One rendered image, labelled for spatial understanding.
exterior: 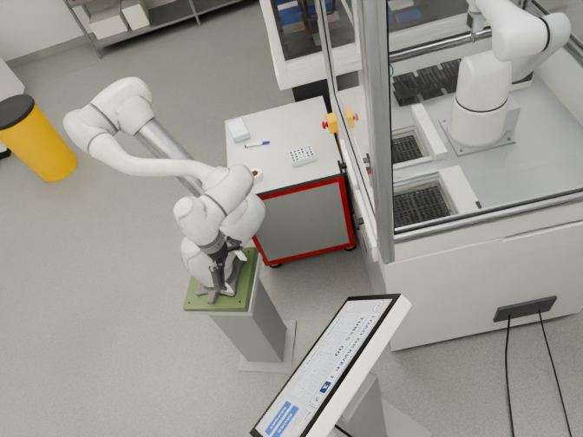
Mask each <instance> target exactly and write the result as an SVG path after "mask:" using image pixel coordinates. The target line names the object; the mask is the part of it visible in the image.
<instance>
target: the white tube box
mask: <svg viewBox="0 0 583 437"><path fill-rule="evenodd" d="M305 148H307V152H306V151H305ZM303 154H305V158H304V156H303ZM288 155H289V158H290V161H291V164H292V167H296V166H301V165H303V164H306V163H309V162H312V161H314V160H317V159H316V155H315V153H314V151H313V149H312V146H311V144H310V145H307V146H304V147H300V148H297V149H294V150H291V151H289V152H288ZM299 155H302V159H300V158H299Z"/></svg>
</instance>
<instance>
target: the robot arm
mask: <svg viewBox="0 0 583 437"><path fill-rule="evenodd" d="M152 101H153V96H152V92H151V90H150V88H149V87H148V86H147V84H146V83H145V82H143V81H142V80H141V79H139V78H137V77H127V78H123V79H120V80H119V81H117V82H114V83H112V84H111V85H109V86H108V87H107V88H105V89H104V90H102V91H101V92H100V93H99V94H98V95H97V96H96V97H95V98H94V99H93V100H92V101H91V102H90V103H89V104H88V105H87V106H85V107H84V108H82V109H76V110H73V111H70V112H68V113H67V114H66V115H65V117H64V119H63V126H64V129H65V131H66V133H67V134H68V136H69V138H70V139H71V140H72V141H73V142H74V143H75V144H76V145H77V146H78V147H79V148H80V149H81V150H82V151H83V152H84V153H87V154H89V155H90V156H92V157H93V158H95V159H97V160H99V161H101V162H103V163H105V164H107V165H108V166H111V167H113V168H114V169H115V170H118V171H120V172H122V173H126V174H130V175H135V176H174V177H175V178H176V179H177V180H178V181H179V182H180V183H181V184H182V185H183V186H184V187H185V188H186V189H187V190H188V191H190V192H191V193H192V194H193V195H194V196H195V197H196V198H195V197H191V196H186V197H184V198H182V199H180V200H178V201H177V203H176V204H175V206H174V218H175V221H176V223H177V225H178V226H179V228H180V229H181V231H182V232H183V233H184V234H185V237H184V238H183V240H182V241H181V243H180V257H181V260H182V263H183V264H184V266H185V267H186V269H187V270H188V272H189V273H190V274H191V275H192V276H193V277H194V278H195V279H196V280H197V281H199V282H200V283H199V286H198V287H197V289H196V291H195V293H196V294H197V295H198V296H203V295H208V299H207V302H208V303H210V304H215V302H216V300H217V298H218V295H222V296H229V297H235V296H236V294H237V284H238V281H239V274H240V271H241V267H242V264H243V263H244V262H245V261H247V258H246V256H245V255H244V253H243V251H242V249H243V247H244V246H245V245H246V244H247V243H248V242H249V240H250V239H251V238H252V237H253V236H254V235H255V233H256V232H257V231H258V229H259V228H260V226H261V225H262V223H263V220H264V218H265V205H264V203H263V202H262V200H261V199H260V198H259V197H258V196H257V195H255V194H253V193H250V191H251V190H252V188H253V185H254V176H253V174H252V172H251V170H250V169H249V168H248V167H247V166H245V165H241V164H237V165H232V166H230V167H229V168H228V167H223V166H217V167H212V166H209V165H207V164H205V163H202V162H199V161H196V160H195V159H194V158H193V157H192V156H191V155H190V154H189V153H188V152H187V151H186V150H185V148H184V147H183V146H182V145H181V144H180V143H179V142H178V141H177V140H176V139H175V138H174V137H173V136H172V135H171V134H170V133H169V132H168V131H167V130H166V129H165V128H164V127H163V126H162V125H161V124H160V123H159V122H158V121H157V120H156V119H155V118H154V117H155V115H154V111H153V109H152V108H151V106H150V104H151V103H152ZM120 130H121V131H122V132H123V133H125V134H127V135H129V136H134V137H135V138H136V139H137V140H138V141H139V142H140V143H141V144H142V145H143V146H144V147H145V148H146V149H147V150H148V151H149V152H150V153H151V154H152V155H153V156H154V157H155V158H156V159H145V158H137V157H134V156H131V155H129V154H128V153H126V152H125V151H124V149H123V148H122V147H121V146H120V145H119V143H118V142H117V141H116V139H115V138H114V136H115V135H116V134H117V133H118V132H119V131H120ZM236 255H237V257H235V256H236Z"/></svg>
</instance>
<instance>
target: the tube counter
mask: <svg viewBox="0 0 583 437"><path fill-rule="evenodd" d="M346 346H347V345H342V344H339V346H338V347H337V349H336V351H335V352H334V353H333V355H332V356H331V358H330V360H329V361H328V362H327V363H326V364H325V366H324V368H323V369H322V370H321V372H320V373H319V375H318V377H317V378H316V379H315V381H314V382H313V383H312V385H311V386H310V387H309V389H308V390H307V392H306V393H305V395H304V396H303V398H302V399H301V401H302V402H304V403H307V402H308V401H309V400H310V398H311V397H312V395H313V394H314V392H315V391H316V390H317V388H318V386H319V385H320V383H321V382H322V380H323V379H324V378H325V377H326V375H327V374H328V372H329V371H330V369H331V368H332V366H333V365H334V363H335V362H336V360H337V359H338V357H340V355H341V354H342V352H343V351H344V349H345V347H346Z"/></svg>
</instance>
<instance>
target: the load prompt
mask: <svg viewBox="0 0 583 437"><path fill-rule="evenodd" d="M380 314H381V313H370V315H369V317H368V318H367V320H366V321H365V323H364V325H363V326H362V327H361V329H360V330H359V331H358V332H357V334H356V336H355V337H354V338H353V340H352V341H351V343H350V345H349V346H348V348H347V349H346V350H345V352H344V353H343V354H342V356H341V357H340V359H339V360H338V362H337V363H336V365H335V366H334V368H333V369H332V371H331V372H330V373H329V375H328V376H327V377H326V379H325V380H324V382H323V384H322V385H321V387H320V388H319V389H318V391H317V393H316V394H315V395H314V396H313V398H312V399H311V401H310V402H309V404H308V405H310V406H312V407H313V408H317V407H318V405H319V403H320V402H321V401H322V400H323V398H324V396H325V395H326V393H327V392H328V390H329V389H330V387H331V385H332V384H333V383H334V381H335V380H336V379H337V377H338V376H339V374H340V373H341V371H342V370H343V368H344V366H345V365H346V363H347V362H348V361H349V360H350V358H351V357H352V355H353V354H354V352H355V351H356V349H357V347H358V346H359V344H360V343H361V341H362V340H363V339H364V337H365V336H366V334H367V333H368V332H369V330H370V328H371V327H372V325H373V324H374V322H375V321H376V320H377V318H378V317H379V315H380Z"/></svg>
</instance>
